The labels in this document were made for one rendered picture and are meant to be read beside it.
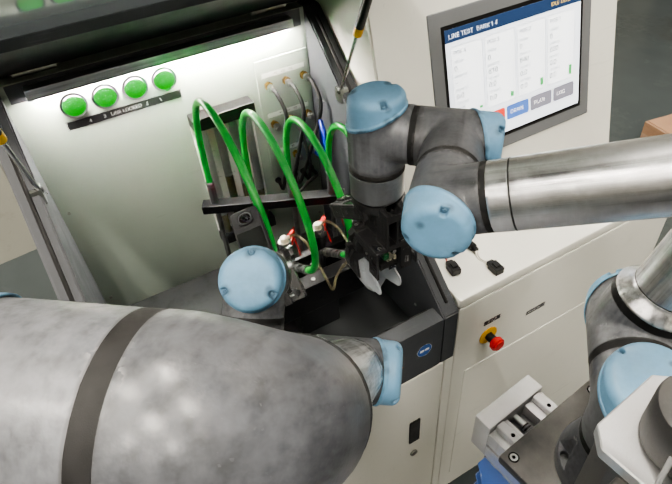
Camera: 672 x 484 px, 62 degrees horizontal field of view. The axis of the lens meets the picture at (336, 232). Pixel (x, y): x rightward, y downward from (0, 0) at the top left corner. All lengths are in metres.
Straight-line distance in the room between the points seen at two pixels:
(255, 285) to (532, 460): 0.53
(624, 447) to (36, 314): 0.35
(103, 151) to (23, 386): 1.02
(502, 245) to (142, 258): 0.86
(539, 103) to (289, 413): 1.28
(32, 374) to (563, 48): 1.37
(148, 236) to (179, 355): 1.16
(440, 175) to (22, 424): 0.43
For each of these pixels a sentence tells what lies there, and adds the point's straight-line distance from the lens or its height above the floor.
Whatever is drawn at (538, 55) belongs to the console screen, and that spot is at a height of 1.29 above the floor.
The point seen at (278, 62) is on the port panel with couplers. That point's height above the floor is 1.34.
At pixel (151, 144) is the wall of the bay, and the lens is 1.28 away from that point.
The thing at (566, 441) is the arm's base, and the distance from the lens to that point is 0.94.
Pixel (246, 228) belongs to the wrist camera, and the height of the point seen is 1.34.
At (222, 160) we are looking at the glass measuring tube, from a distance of 1.32.
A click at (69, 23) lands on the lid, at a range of 1.02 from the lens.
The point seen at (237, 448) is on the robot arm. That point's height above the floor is 1.66.
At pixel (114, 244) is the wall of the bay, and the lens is 1.40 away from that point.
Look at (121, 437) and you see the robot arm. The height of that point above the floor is 1.67.
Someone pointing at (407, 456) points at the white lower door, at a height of 0.43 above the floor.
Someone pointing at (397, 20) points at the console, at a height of 1.45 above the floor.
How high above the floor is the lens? 1.88
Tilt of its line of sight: 41 degrees down
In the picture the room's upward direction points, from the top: 5 degrees counter-clockwise
